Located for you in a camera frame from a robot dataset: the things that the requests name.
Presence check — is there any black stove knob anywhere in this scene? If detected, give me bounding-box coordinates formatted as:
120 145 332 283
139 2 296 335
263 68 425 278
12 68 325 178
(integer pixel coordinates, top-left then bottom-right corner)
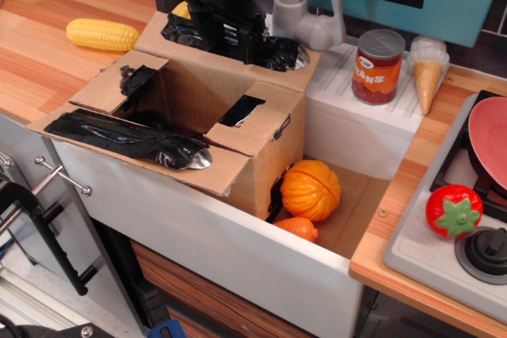
455 227 506 286

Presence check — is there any grey toy faucet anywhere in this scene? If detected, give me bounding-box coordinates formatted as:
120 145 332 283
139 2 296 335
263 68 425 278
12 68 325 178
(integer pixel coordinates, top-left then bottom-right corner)
272 0 346 51

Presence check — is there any orange beans can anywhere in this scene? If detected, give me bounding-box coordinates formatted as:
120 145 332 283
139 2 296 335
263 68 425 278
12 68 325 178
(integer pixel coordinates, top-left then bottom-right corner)
352 29 406 105

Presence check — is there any yellow toy corn cob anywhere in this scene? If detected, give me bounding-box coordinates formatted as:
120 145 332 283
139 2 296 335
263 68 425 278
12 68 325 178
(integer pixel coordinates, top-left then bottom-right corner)
66 18 140 51

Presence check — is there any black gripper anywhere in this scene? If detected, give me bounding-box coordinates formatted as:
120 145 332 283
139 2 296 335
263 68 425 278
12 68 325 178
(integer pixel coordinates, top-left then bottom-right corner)
187 0 266 64

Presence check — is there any metal drawer handle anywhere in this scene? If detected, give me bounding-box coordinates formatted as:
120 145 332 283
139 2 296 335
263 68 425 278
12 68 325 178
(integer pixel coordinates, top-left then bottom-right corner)
34 156 93 196

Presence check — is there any pink plate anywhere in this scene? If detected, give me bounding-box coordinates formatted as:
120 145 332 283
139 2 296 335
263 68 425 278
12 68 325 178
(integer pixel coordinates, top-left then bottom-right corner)
468 97 506 190

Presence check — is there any white toy sink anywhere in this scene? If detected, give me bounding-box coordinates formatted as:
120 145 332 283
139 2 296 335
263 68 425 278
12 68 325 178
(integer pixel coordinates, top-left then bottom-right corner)
51 6 451 338

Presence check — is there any black metal clamp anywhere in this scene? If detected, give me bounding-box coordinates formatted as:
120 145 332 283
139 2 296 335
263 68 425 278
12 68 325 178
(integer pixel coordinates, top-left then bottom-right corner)
1 179 98 296

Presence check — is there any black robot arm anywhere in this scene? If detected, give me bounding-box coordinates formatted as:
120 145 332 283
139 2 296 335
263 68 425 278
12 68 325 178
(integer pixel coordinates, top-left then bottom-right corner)
155 0 265 64

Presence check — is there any red toy tomato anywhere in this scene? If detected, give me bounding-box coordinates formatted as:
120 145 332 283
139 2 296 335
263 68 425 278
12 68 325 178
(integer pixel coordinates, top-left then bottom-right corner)
425 184 483 238

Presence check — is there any orange toy carrot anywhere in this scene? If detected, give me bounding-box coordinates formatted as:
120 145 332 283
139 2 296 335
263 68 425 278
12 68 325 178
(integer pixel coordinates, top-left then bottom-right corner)
274 217 319 242

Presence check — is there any toy ice cream cone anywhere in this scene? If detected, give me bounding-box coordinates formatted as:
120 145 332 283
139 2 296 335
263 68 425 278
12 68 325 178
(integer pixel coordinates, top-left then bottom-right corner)
406 36 450 115

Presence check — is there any orange toy pumpkin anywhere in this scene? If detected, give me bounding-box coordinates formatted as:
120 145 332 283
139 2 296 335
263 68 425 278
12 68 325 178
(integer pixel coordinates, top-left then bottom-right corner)
280 159 341 222

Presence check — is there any taped cardboard box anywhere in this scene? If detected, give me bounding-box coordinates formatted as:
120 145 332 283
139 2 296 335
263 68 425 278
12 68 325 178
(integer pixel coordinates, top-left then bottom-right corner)
29 12 322 219

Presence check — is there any grey toy stove top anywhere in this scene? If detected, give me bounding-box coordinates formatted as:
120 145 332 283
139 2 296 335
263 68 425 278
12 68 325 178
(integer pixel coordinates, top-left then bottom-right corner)
383 90 506 323

